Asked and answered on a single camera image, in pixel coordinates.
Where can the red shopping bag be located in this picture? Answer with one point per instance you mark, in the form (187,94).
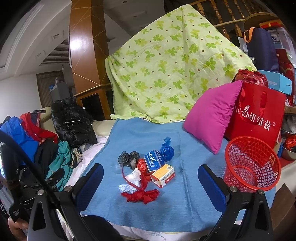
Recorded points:
(258,111)

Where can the wooden pillar cabinet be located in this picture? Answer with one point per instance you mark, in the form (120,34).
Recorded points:
(88,52)

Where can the blue garment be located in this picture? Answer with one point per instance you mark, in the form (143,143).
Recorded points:
(14,129)

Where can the orange white medicine box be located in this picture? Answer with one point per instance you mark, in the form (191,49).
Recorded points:
(163,175)

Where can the person's left hand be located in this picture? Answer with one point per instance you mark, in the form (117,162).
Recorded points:
(17,228)

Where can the white tissue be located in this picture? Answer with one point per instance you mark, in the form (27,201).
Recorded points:
(132,182)

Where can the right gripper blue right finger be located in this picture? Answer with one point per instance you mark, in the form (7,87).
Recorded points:
(215,187)

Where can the blue fleece blanket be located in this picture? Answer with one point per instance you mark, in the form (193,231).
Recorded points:
(182,205)

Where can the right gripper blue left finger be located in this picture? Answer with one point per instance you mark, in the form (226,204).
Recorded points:
(86,187)

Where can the red mesh waste basket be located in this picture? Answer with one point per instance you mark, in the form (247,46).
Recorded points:
(251,164)

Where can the red plastic bag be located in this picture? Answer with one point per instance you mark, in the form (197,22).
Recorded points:
(141,165)

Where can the green clover quilt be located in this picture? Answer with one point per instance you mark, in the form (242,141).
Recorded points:
(162,70)

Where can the light blue cardboard box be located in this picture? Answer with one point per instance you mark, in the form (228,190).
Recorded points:
(277,81)

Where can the black crumpled plastic bag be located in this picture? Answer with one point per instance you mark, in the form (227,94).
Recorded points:
(128,159)

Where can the red garment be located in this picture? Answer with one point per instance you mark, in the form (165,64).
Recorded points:
(35,132)

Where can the dark navy bag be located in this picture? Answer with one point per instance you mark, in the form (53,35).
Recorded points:
(261,47)

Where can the beige headboard cushion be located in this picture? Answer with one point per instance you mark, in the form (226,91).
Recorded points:
(101,128)

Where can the blue crumpled plastic bag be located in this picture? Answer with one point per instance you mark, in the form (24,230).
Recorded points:
(166,151)

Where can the black puffer jacket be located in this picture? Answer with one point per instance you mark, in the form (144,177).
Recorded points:
(72,123)

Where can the magenta pillow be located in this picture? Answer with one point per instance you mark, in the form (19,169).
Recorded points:
(209,117)

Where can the red mesh net bag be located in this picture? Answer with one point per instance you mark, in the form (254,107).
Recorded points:
(142,195)

